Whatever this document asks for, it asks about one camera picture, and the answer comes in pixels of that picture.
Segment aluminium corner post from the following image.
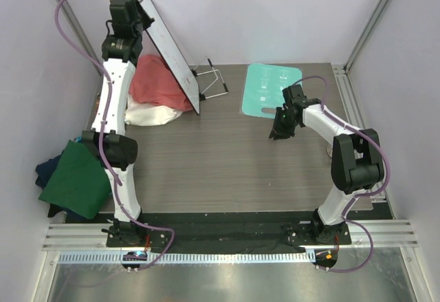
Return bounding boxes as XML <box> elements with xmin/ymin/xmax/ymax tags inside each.
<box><xmin>344</xmin><ymin>0</ymin><xmax>392</xmax><ymax>74</ymax></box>
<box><xmin>56</xmin><ymin>0</ymin><xmax>99</xmax><ymax>61</ymax></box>

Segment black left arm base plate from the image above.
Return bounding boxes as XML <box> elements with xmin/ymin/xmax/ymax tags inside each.
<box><xmin>101</xmin><ymin>219</ymin><xmax>171</xmax><ymax>248</ymax></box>

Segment orange cover book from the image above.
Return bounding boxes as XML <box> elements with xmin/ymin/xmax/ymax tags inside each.
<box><xmin>93</xmin><ymin>93</ymin><xmax>100</xmax><ymax>110</ymax></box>

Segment aluminium left corner post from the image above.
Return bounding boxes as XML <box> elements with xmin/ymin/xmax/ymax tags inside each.
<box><xmin>56</xmin><ymin>0</ymin><xmax>99</xmax><ymax>61</ymax></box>

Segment teal cutting board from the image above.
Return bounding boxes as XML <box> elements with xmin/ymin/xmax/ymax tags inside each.
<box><xmin>241</xmin><ymin>63</ymin><xmax>303</xmax><ymax>119</ymax></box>

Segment red t shirt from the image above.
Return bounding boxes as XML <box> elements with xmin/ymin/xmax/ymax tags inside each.
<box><xmin>129</xmin><ymin>54</ymin><xmax>193</xmax><ymax>111</ymax></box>

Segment white t shirt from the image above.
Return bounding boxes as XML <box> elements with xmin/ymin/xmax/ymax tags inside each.
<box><xmin>124</xmin><ymin>96</ymin><xmax>183</xmax><ymax>127</ymax></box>

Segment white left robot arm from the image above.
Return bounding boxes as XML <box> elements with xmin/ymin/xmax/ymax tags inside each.
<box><xmin>82</xmin><ymin>0</ymin><xmax>153</xmax><ymax>246</ymax></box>

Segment aluminium right corner post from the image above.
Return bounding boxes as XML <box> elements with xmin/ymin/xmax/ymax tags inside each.
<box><xmin>344</xmin><ymin>0</ymin><xmax>392</xmax><ymax>74</ymax></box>

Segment white perforated cable rail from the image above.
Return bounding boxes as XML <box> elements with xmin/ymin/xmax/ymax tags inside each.
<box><xmin>58</xmin><ymin>250</ymin><xmax>316</xmax><ymax>266</ymax></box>

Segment white dry erase board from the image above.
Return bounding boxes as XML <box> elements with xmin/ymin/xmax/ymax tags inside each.
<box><xmin>140</xmin><ymin>0</ymin><xmax>200</xmax><ymax>115</ymax></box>

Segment green t shirt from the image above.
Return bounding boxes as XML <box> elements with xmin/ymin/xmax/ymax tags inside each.
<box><xmin>38</xmin><ymin>140</ymin><xmax>111</xmax><ymax>219</ymax></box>

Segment metal wire board stand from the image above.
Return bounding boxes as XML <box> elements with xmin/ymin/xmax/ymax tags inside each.
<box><xmin>190</xmin><ymin>57</ymin><xmax>230</xmax><ymax>101</ymax></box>

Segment navy blue t shirt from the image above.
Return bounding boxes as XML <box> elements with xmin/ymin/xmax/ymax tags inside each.
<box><xmin>35</xmin><ymin>154</ymin><xmax>62</xmax><ymax>190</ymax></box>

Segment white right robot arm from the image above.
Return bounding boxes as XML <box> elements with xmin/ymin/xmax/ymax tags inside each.
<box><xmin>269</xmin><ymin>85</ymin><xmax>385</xmax><ymax>244</ymax></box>

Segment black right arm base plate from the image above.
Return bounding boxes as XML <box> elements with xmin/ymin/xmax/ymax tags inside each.
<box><xmin>282</xmin><ymin>222</ymin><xmax>352</xmax><ymax>246</ymax></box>

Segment white mug orange inside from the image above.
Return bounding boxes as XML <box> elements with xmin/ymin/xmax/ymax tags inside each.
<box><xmin>326</xmin><ymin>144</ymin><xmax>333</xmax><ymax>158</ymax></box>

